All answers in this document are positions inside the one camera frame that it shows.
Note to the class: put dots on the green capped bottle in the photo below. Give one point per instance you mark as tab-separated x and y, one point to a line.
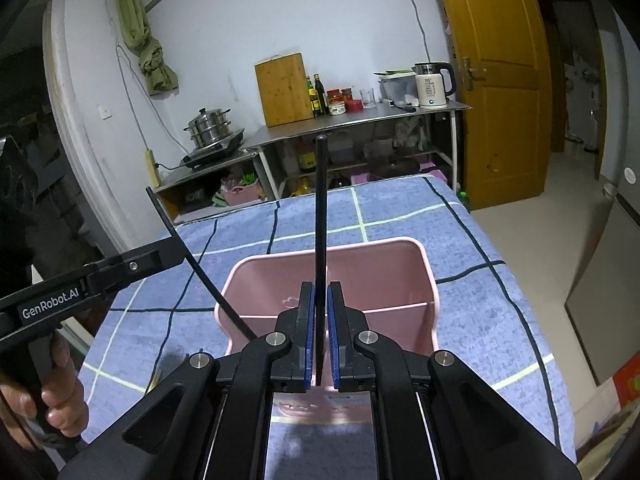
463	198

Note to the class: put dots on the stainless steel steamer pot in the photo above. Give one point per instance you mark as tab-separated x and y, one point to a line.
209	127

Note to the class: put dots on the black wok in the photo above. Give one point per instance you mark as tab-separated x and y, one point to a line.
393	166

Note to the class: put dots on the yellow power strip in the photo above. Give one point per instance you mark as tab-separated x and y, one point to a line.
150	164

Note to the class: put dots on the green hanging cloth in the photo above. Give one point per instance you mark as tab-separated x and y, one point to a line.
136	32

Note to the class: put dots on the pink plastic utensil holder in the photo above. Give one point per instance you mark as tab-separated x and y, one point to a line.
390	281

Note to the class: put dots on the wooden door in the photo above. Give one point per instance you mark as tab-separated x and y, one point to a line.
505	78

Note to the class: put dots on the white electric kettle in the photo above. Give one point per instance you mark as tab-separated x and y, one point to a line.
435	83

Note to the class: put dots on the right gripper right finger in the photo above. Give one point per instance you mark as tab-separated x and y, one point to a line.
433	417

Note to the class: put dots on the black chopstick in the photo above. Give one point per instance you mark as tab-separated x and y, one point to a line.
198	270
320	250

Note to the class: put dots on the grey refrigerator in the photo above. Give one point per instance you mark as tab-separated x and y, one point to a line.
604	304

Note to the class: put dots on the clear storage box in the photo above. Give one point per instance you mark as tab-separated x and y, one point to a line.
398	86

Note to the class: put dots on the bamboo cutting board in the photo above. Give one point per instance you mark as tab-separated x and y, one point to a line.
282	86

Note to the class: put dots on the dark oil bottle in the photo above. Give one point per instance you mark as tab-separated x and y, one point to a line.
321	94

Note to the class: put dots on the glass cup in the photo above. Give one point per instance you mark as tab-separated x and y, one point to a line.
367	98

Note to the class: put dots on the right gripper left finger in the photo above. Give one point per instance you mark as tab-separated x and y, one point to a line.
208	419

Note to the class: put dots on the black induction cooker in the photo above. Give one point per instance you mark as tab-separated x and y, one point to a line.
214	153

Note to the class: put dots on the pink small basket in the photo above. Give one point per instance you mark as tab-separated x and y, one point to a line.
243	194

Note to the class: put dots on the person's left hand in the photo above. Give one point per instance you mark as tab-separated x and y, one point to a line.
61	391

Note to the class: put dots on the red lidded jar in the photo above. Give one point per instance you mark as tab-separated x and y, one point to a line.
335	102

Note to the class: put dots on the metal kitchen shelf table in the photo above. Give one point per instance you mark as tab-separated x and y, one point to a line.
361	126

